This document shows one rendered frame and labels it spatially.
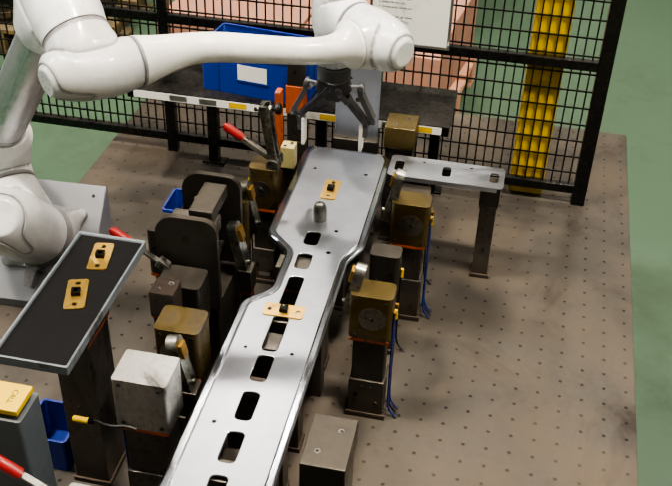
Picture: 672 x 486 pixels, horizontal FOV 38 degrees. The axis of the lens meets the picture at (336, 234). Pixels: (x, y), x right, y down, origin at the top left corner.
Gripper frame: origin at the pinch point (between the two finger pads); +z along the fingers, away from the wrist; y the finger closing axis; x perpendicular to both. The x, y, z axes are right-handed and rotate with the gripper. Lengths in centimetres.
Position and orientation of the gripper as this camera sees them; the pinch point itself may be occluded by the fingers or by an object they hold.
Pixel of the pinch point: (332, 141)
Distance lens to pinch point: 232.9
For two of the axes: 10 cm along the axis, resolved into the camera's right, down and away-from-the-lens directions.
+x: 2.0, -5.7, 7.9
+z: -0.3, 8.1, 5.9
